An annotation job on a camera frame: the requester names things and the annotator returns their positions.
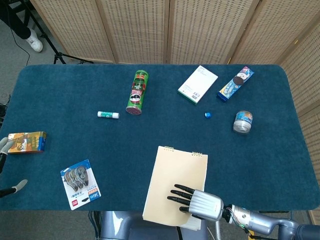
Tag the white sneaker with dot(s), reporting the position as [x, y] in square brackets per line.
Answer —
[35, 41]

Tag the cream paper notepad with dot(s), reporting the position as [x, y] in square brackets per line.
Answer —
[175, 170]

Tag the white metal table leg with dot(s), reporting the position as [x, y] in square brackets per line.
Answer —
[217, 231]

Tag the white green glue stick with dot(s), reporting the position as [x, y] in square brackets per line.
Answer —
[108, 114]

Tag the person's black trouser legs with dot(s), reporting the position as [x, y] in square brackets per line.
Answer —
[17, 20]

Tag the blue Oreo cookie box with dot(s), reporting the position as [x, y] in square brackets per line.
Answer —
[235, 83]

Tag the small blue cap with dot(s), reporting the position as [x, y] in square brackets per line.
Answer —
[208, 115]

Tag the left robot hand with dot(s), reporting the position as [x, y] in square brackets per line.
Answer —
[16, 187]

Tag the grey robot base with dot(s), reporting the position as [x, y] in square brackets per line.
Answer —
[120, 226]

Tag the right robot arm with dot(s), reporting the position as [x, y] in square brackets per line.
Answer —
[262, 221]

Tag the orange blue carton box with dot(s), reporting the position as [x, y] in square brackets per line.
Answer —
[26, 142]

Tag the white box green edge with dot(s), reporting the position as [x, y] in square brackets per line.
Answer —
[198, 83]

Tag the correction tape blister pack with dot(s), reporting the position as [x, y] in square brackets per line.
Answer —
[80, 185]

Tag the black tripod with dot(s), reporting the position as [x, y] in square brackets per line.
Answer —
[53, 48]

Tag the clear jar blue label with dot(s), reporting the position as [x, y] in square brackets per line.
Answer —
[243, 122]

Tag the green Pringles can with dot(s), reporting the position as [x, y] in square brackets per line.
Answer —
[137, 93]

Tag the dark blue table mat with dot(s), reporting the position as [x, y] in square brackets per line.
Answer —
[100, 145]

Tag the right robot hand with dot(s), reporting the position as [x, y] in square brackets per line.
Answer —
[206, 205]

